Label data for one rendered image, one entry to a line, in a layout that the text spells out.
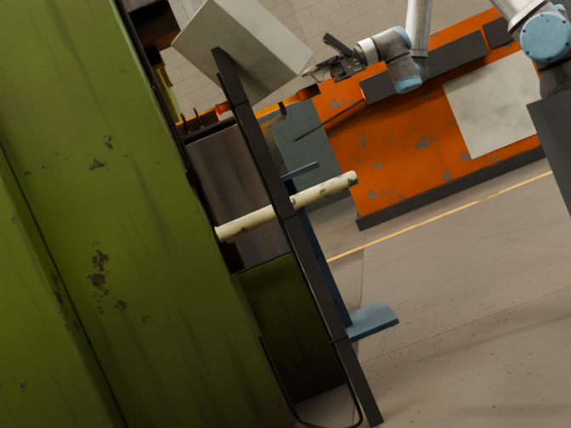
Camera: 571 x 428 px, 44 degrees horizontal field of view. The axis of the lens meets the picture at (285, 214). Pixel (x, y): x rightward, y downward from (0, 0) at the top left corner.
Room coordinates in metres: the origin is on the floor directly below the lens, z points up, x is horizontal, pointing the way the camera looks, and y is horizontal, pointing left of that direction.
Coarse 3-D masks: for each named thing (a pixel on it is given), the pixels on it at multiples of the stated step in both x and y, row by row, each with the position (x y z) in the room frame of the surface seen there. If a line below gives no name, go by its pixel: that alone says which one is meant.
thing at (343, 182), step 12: (336, 180) 2.05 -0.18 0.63; (348, 180) 2.05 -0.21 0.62; (300, 192) 2.07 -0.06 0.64; (312, 192) 2.05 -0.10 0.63; (324, 192) 2.05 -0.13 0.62; (336, 192) 2.06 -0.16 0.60; (300, 204) 2.05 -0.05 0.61; (252, 216) 2.05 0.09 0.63; (264, 216) 2.05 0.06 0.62; (216, 228) 2.05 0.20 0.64; (228, 228) 2.05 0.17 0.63; (240, 228) 2.05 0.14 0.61; (252, 228) 2.06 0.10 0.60
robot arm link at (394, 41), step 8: (384, 32) 2.42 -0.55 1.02; (392, 32) 2.41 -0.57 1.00; (400, 32) 2.40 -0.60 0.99; (376, 40) 2.41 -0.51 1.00; (384, 40) 2.40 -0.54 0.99; (392, 40) 2.40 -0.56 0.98; (400, 40) 2.40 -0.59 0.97; (408, 40) 2.41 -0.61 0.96; (376, 48) 2.40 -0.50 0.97; (384, 48) 2.40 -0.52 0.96; (392, 48) 2.40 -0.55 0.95; (400, 48) 2.40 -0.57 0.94; (408, 48) 2.43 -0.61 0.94; (384, 56) 2.42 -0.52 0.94; (392, 56) 2.41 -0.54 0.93
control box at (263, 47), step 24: (216, 0) 1.68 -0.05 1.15; (240, 0) 1.71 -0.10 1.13; (192, 24) 1.82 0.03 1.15; (216, 24) 1.76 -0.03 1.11; (240, 24) 1.70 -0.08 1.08; (264, 24) 1.72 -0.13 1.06; (192, 48) 1.93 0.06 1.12; (240, 48) 1.79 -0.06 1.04; (264, 48) 1.73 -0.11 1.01; (288, 48) 1.74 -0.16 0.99; (216, 72) 1.96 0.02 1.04; (240, 72) 1.88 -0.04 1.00; (264, 72) 1.82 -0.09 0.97; (288, 72) 1.75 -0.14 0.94; (264, 96) 1.92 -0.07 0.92
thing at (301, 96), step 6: (300, 90) 2.76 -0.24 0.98; (306, 90) 2.77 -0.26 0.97; (312, 90) 2.77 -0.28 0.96; (318, 90) 2.77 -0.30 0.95; (294, 96) 2.76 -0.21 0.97; (300, 96) 2.77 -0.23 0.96; (306, 96) 2.77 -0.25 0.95; (312, 96) 2.76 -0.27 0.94; (288, 102) 2.77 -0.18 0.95; (264, 108) 2.77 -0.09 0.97; (270, 108) 2.77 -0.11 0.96; (276, 108) 2.77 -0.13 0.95; (258, 114) 2.78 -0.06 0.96; (264, 114) 2.77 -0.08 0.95
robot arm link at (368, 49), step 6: (360, 42) 2.42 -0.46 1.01; (366, 42) 2.41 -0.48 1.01; (372, 42) 2.40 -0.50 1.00; (360, 48) 2.42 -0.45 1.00; (366, 48) 2.40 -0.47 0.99; (372, 48) 2.40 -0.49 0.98; (366, 54) 2.40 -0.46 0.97; (372, 54) 2.40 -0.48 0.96; (366, 60) 2.41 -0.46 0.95; (372, 60) 2.42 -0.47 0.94; (378, 60) 2.43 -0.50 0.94; (366, 66) 2.45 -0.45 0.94
